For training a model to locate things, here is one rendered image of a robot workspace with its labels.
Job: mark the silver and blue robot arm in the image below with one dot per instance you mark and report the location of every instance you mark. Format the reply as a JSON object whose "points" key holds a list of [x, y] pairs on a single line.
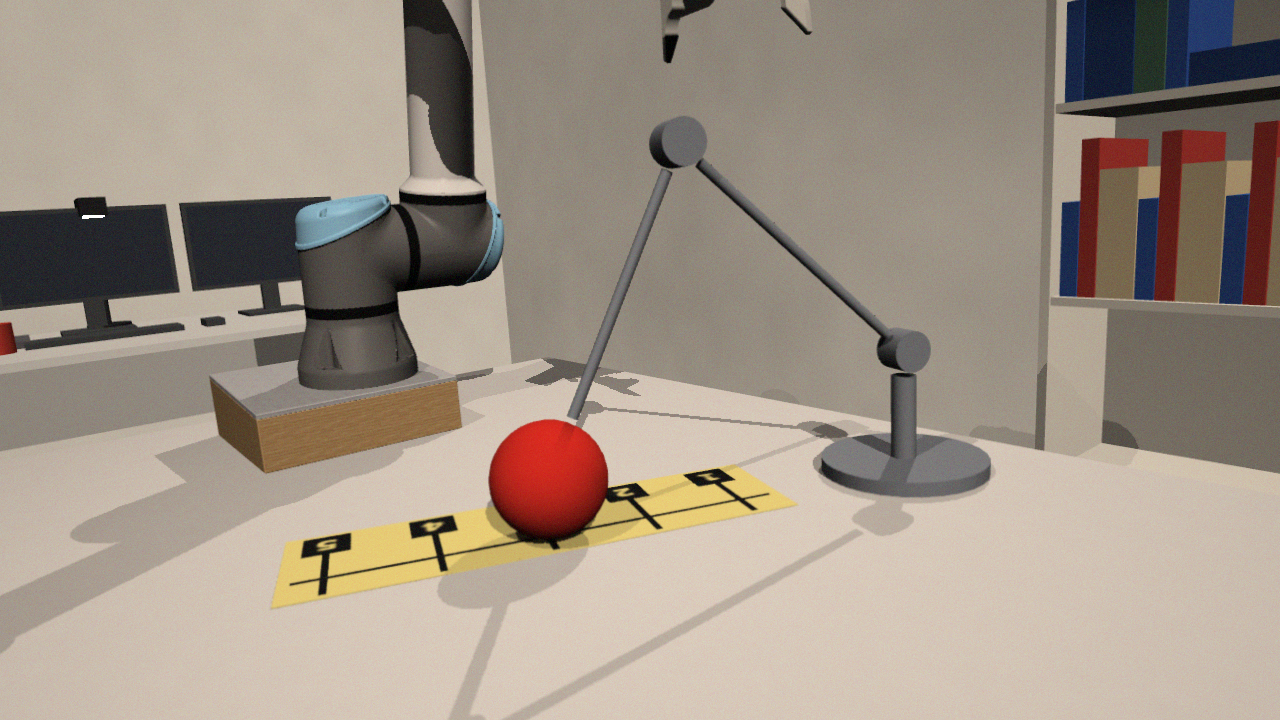
{"points": [[356, 253]]}

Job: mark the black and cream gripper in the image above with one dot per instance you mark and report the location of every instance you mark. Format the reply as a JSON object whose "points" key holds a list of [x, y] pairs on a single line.
{"points": [[672, 10]]}

